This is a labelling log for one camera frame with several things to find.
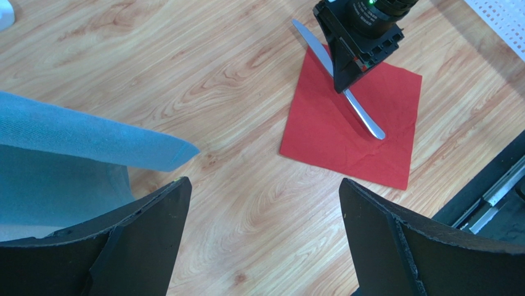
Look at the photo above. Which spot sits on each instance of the silver table knife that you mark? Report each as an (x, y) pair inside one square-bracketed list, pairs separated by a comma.
[(325, 59)]

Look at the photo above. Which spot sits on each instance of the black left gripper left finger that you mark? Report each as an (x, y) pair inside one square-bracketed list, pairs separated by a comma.
[(128, 251)]

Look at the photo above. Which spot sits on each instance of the red paper napkin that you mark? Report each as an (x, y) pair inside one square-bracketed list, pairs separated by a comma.
[(323, 130)]

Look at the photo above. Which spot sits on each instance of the teal blue hanging garment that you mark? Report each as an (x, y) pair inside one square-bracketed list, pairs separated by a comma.
[(60, 167)]

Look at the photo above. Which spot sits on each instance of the white perforated plastic basket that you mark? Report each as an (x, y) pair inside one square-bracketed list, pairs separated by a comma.
[(505, 18)]

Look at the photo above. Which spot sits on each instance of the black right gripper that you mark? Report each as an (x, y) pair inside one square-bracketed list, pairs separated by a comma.
[(360, 35)]

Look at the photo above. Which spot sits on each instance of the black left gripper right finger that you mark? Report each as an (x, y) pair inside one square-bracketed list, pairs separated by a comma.
[(396, 251)]

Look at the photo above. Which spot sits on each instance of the white terry towel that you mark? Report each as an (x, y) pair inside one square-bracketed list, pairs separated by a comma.
[(10, 232)]

